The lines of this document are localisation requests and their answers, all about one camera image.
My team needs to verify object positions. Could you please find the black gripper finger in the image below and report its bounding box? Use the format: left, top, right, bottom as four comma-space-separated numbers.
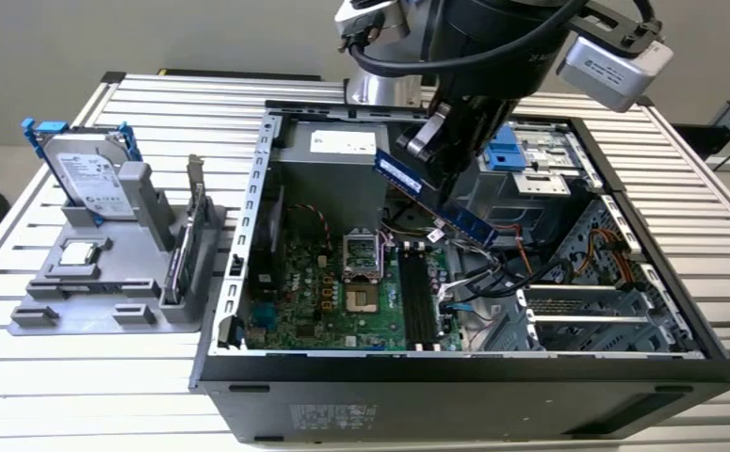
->
430, 96, 510, 208
395, 103, 454, 164

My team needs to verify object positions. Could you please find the RAM slot with white clips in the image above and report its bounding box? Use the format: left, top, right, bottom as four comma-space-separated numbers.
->
402, 241, 422, 352
418, 241, 441, 352

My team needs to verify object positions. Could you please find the black RAM slot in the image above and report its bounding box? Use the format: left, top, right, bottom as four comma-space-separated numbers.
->
397, 242, 414, 352
410, 242, 431, 352

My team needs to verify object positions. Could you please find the blue plastic drive latch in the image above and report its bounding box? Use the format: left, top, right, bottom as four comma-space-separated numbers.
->
483, 126, 525, 171

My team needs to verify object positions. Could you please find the grey metal drive cage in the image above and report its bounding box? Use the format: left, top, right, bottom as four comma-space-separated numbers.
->
458, 120, 602, 246

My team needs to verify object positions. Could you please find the grey Dell power supply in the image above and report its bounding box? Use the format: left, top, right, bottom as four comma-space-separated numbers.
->
269, 120, 398, 236

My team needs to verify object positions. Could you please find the metal socket cover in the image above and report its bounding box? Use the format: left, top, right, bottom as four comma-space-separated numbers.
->
342, 227, 383, 283

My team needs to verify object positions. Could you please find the CPU socket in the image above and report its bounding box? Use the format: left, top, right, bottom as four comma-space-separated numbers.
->
343, 280, 383, 315

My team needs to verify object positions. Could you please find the silver barred disk bay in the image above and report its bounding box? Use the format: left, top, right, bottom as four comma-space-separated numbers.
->
483, 282, 680, 353

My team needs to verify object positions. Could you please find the black rectangular block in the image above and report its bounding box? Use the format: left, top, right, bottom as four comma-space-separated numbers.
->
672, 122, 730, 156

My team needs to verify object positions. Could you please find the green Dell motherboard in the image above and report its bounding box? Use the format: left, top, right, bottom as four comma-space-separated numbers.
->
244, 225, 466, 352

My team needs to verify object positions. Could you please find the black graphics card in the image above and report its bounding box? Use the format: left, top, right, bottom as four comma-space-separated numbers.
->
162, 153, 210, 307

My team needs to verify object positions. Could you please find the hard disk in blue carrier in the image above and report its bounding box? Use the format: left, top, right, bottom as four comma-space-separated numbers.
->
22, 120, 146, 225

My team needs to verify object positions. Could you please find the grey plastic parts rack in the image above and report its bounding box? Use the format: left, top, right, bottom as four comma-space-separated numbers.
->
7, 162, 227, 336

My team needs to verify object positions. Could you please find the black open PC case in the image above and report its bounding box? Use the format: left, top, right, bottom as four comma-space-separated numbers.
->
187, 99, 730, 446

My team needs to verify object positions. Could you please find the silver CPU chip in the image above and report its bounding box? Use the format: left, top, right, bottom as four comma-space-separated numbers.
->
55, 242, 99, 266

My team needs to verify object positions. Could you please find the thick black camera cable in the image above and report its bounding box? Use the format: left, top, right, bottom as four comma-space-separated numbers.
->
338, 0, 592, 79

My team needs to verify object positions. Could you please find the large silver wrist camera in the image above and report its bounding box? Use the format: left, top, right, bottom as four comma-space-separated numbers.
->
556, 35, 676, 113

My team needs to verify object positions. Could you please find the black camera mounting bracket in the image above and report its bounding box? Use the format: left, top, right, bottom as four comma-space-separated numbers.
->
569, 4, 665, 56

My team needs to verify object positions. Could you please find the small silver wrist camera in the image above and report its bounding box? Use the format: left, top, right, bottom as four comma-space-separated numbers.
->
333, 0, 411, 48

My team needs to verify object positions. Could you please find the red black twisted wire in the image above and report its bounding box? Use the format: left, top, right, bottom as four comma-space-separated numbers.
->
285, 202, 338, 253

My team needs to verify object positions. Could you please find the black cable bundle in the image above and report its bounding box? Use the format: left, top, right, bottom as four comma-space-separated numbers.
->
451, 244, 570, 300

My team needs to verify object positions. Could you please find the white wire bundle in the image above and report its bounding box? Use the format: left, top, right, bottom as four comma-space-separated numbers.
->
437, 282, 470, 302

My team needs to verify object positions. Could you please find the orange yellow power wire bundle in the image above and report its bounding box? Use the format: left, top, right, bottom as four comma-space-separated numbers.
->
581, 227, 641, 292

